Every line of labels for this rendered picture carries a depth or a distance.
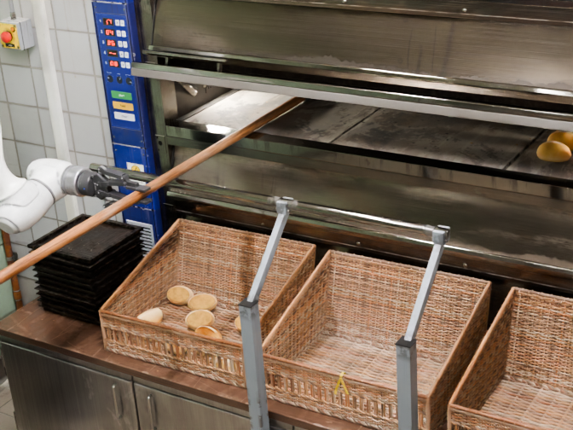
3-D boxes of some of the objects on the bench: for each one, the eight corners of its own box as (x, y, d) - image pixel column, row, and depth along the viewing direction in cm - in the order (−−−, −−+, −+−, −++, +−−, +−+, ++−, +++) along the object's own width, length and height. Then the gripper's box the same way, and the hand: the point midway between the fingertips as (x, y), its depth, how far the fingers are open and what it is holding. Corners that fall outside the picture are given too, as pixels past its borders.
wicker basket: (332, 321, 356) (327, 246, 344) (494, 358, 328) (495, 279, 317) (255, 398, 318) (247, 316, 307) (431, 447, 291) (430, 360, 280)
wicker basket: (186, 285, 386) (177, 216, 374) (324, 316, 359) (319, 242, 347) (101, 351, 348) (89, 276, 337) (247, 392, 321) (240, 311, 310)
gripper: (90, 153, 317) (153, 165, 305) (97, 202, 323) (159, 216, 312) (73, 162, 311) (136, 174, 299) (81, 212, 318) (143, 226, 306)
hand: (139, 194), depth 307 cm, fingers closed on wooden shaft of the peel, 3 cm apart
